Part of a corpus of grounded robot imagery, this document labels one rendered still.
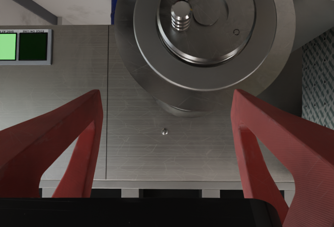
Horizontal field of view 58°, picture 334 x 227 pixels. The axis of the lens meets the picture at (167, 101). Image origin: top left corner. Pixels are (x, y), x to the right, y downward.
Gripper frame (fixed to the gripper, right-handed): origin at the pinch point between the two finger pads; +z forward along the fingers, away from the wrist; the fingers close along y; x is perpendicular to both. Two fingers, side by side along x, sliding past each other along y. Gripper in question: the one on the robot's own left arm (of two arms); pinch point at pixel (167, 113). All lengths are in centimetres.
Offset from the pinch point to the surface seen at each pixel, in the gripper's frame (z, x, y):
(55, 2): 323, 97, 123
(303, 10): 17.6, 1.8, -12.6
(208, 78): 10.5, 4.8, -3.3
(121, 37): 13.3, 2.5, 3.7
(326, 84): 24.1, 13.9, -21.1
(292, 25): 13.5, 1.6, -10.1
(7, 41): 45, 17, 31
